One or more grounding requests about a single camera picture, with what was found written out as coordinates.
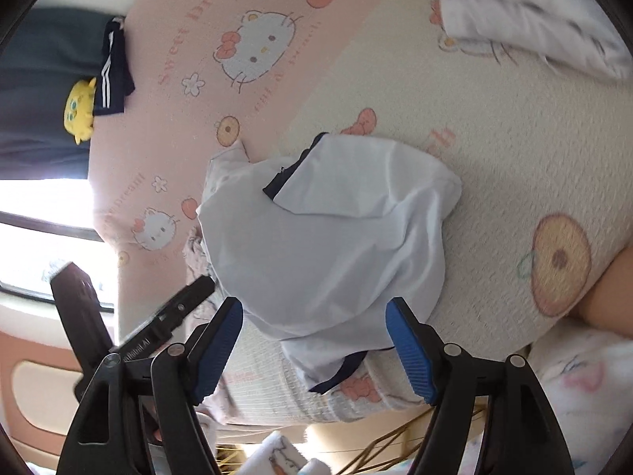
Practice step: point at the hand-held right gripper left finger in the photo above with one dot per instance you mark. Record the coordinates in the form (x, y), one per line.
(217, 349)

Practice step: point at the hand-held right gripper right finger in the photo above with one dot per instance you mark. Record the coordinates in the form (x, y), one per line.
(410, 351)

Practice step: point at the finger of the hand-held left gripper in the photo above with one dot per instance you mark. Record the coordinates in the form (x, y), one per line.
(190, 297)

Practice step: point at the white shirt with navy trim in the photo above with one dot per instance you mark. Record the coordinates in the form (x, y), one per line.
(326, 237)

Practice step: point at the white printed towel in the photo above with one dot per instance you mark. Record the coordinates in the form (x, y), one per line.
(277, 455)

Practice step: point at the window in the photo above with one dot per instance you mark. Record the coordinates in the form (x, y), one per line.
(44, 198)

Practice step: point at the person's white printed pajama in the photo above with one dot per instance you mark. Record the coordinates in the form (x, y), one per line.
(583, 396)

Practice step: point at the person's leg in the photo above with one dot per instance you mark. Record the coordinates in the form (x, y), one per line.
(608, 297)

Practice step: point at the yellow plush toy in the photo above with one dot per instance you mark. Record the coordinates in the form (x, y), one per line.
(79, 109)

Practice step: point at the pink cat printed blanket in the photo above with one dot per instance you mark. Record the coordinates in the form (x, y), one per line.
(494, 158)

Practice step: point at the dark teal curtain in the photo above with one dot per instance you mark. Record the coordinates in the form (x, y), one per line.
(44, 84)

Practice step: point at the navy white striped shorts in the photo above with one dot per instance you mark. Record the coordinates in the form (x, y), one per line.
(113, 69)

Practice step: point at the white folded garment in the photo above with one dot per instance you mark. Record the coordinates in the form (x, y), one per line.
(524, 5)

